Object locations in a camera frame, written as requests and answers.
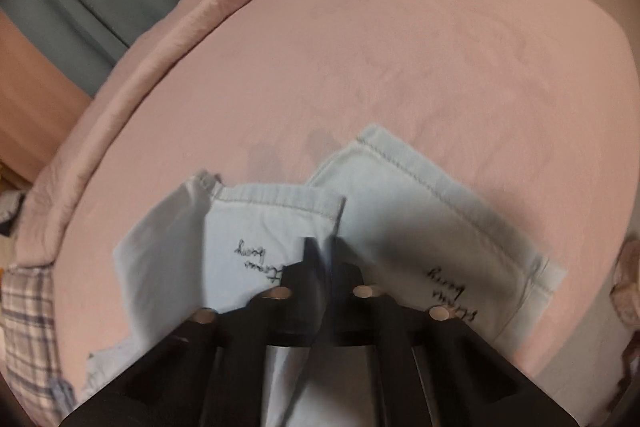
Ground pink folded blanket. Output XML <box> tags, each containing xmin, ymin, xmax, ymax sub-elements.
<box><xmin>15</xmin><ymin>0</ymin><xmax>381</xmax><ymax>268</ymax></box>

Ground small blue denim cloth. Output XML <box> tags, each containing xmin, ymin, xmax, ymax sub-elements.
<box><xmin>52</xmin><ymin>377</ymin><xmax>81</xmax><ymax>413</ymax></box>

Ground plaid pillow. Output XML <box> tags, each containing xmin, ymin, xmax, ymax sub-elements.
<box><xmin>0</xmin><ymin>264</ymin><xmax>76</xmax><ymax>423</ymax></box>

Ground bed with pink sheet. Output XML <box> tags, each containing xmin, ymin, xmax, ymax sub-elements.
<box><xmin>15</xmin><ymin>0</ymin><xmax>640</xmax><ymax>427</ymax></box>

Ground pink curtain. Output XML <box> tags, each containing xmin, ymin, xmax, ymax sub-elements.
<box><xmin>0</xmin><ymin>12</ymin><xmax>96</xmax><ymax>182</ymax></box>

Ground dark patterned cloth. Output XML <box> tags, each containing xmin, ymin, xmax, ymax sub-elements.
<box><xmin>0</xmin><ymin>189</ymin><xmax>26</xmax><ymax>238</ymax></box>

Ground pink cloth bundle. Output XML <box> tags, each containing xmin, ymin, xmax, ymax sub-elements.
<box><xmin>610</xmin><ymin>237</ymin><xmax>640</xmax><ymax>328</ymax></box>

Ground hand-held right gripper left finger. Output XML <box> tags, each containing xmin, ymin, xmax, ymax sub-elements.
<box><xmin>60</xmin><ymin>237</ymin><xmax>327</xmax><ymax>427</ymax></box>

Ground light blue pants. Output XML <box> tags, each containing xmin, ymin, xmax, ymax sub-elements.
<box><xmin>75</xmin><ymin>123</ymin><xmax>568</xmax><ymax>427</ymax></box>

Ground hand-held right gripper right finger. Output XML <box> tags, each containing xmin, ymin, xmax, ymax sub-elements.
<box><xmin>327</xmin><ymin>241</ymin><xmax>592</xmax><ymax>427</ymax></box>

